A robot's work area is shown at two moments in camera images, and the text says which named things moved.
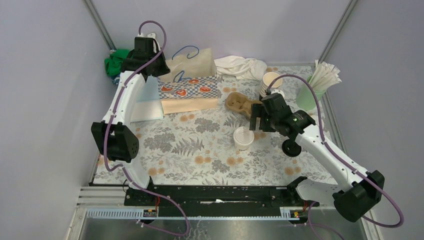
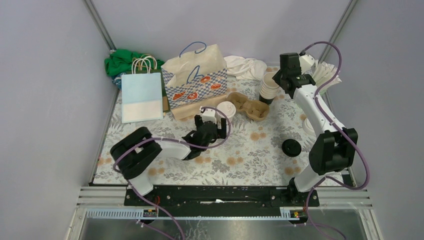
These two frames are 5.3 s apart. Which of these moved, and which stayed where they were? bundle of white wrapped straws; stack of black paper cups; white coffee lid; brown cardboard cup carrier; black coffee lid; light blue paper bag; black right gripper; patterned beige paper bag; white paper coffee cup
Moved: white coffee lid; white paper coffee cup; black right gripper; patterned beige paper bag
Stayed: black coffee lid; stack of black paper cups; brown cardboard cup carrier; light blue paper bag; bundle of white wrapped straws
